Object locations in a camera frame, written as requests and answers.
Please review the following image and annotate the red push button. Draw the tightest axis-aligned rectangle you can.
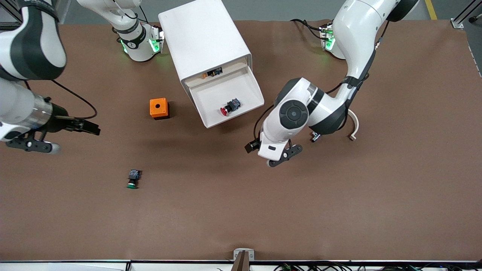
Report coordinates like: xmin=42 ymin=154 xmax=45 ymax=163
xmin=220 ymin=98 xmax=242 ymax=116

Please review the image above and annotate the green push button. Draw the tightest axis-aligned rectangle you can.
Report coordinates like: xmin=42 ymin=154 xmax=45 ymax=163
xmin=126 ymin=169 xmax=142 ymax=189

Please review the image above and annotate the brown table cover mat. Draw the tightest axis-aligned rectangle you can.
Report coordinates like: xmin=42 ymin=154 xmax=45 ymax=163
xmin=0 ymin=19 xmax=482 ymax=262

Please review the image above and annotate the orange box with hole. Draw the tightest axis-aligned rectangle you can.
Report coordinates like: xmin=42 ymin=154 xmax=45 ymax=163
xmin=149 ymin=98 xmax=170 ymax=120

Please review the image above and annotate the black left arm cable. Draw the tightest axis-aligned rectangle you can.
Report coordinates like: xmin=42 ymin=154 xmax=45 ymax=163
xmin=253 ymin=104 xmax=275 ymax=140

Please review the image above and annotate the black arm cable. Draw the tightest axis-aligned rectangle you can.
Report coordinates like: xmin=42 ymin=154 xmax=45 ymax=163
xmin=253 ymin=104 xmax=275 ymax=140
xmin=52 ymin=79 xmax=98 ymax=121

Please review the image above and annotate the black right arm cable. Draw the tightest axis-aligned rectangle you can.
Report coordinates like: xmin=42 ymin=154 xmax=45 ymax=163
xmin=52 ymin=79 xmax=98 ymax=121

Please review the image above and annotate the white curved bracket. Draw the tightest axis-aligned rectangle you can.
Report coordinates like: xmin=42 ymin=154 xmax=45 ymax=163
xmin=346 ymin=109 xmax=360 ymax=142

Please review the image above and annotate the grey metal mount bracket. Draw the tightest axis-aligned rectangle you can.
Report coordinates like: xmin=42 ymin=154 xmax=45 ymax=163
xmin=233 ymin=248 xmax=255 ymax=261

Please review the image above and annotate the brown post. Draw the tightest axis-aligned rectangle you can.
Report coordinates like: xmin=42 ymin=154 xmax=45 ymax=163
xmin=230 ymin=251 xmax=251 ymax=271

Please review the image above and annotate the black base cable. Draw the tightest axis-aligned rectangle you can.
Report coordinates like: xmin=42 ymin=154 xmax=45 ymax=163
xmin=290 ymin=18 xmax=325 ymax=40

